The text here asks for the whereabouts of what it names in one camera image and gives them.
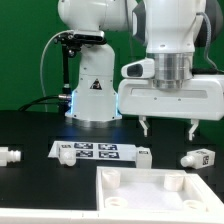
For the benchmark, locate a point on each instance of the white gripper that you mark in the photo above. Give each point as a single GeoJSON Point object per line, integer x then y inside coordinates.
{"type": "Point", "coordinates": [200, 98]}

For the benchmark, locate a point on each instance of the white square table top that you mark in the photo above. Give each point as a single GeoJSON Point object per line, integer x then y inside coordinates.
{"type": "Point", "coordinates": [158, 190]}

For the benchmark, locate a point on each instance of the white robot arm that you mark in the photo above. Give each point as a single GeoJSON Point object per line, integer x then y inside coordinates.
{"type": "Point", "coordinates": [137, 59]}

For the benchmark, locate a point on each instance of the white sheet with tags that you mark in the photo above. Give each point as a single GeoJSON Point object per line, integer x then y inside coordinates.
{"type": "Point", "coordinates": [95, 151]}

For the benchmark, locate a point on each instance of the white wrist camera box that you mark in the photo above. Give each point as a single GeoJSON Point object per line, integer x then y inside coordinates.
{"type": "Point", "coordinates": [142, 69]}

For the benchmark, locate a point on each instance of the white L-shaped obstacle wall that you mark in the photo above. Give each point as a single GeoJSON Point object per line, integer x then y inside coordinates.
{"type": "Point", "coordinates": [37, 216]}

